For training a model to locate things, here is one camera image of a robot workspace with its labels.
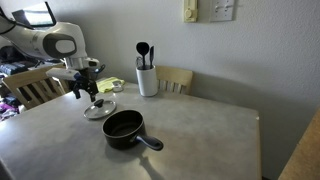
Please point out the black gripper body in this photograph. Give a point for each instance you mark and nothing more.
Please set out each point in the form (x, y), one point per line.
(87, 81)

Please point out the glass lid with black knob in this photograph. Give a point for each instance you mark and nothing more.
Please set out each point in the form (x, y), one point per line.
(100, 110)

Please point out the dark framed screen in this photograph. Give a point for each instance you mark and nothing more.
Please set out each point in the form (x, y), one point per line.
(36, 15)

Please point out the black kitchen utensils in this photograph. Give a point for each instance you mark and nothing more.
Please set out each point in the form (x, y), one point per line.
(142, 48)

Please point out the small round silver tin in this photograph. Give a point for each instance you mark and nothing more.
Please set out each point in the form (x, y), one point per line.
(117, 88)

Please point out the beige wall thermostat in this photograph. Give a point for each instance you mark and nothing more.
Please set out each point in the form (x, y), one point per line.
(190, 11)

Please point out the black plastic spatula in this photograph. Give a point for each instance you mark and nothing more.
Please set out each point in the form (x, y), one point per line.
(151, 55)

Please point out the white utensil holder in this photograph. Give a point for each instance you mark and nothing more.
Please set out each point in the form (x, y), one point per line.
(146, 81)

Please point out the wooden chair with solid backrest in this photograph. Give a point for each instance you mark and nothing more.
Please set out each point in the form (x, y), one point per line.
(175, 78)

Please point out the tan wooden furniture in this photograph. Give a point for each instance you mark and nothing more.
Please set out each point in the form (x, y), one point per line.
(303, 153)

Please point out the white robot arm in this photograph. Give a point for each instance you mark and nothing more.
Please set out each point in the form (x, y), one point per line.
(20, 36)

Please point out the wooden chair with slatted backrest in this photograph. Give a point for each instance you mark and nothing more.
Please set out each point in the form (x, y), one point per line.
(30, 86)

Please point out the yellow-green folded cloth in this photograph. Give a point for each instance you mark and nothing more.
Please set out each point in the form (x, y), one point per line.
(106, 83)

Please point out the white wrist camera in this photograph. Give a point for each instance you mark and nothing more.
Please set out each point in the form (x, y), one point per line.
(63, 74)

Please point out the white light switch plate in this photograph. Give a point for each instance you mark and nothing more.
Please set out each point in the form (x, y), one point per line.
(222, 10)

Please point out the purple fabric pile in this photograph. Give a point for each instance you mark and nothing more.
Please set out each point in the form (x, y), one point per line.
(7, 110)

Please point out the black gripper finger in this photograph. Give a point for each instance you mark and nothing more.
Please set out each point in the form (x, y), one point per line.
(93, 96)
(77, 92)

